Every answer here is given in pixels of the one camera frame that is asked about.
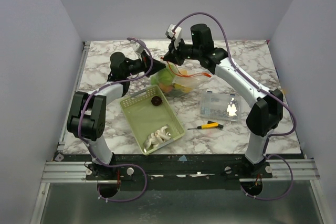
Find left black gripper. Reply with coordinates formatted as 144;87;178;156
123;50;165;78

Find green cabbage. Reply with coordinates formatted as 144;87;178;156
151;68;175;86

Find orange fruit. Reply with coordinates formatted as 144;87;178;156
173;68;192;93

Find clear zip bag orange zipper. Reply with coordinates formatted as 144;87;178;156
150;63;212;97

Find peach fruit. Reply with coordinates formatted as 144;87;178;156
159;83;173;93

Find green perforated plastic basket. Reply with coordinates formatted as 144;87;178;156
120;85;185;155

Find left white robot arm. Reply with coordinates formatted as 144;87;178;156
67;51;165;179

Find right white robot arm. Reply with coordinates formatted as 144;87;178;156
163;24;284;178

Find dark red plum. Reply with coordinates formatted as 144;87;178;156
151;95;162;106

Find clear plastic parts box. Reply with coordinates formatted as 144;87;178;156
199;91;241;122

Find white mushroom cluster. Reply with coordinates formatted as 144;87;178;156
143;125;171;151

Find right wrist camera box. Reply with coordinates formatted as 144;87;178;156
165;24;182;49

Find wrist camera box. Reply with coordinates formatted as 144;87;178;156
132;41;145;58
165;24;182;49

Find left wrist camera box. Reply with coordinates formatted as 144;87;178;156
132;41;145;58

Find purple cable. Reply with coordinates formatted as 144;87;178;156
239;153;295;201
170;12;297;156
97;163;150;204
78;37;154;168

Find yellow handled screwdriver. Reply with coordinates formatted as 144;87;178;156
188;121;224;130

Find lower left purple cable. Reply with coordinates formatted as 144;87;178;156
97;163;150;204

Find black mounting rail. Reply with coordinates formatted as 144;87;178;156
52;151;274;191

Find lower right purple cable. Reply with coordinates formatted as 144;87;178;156
239;153;295;201

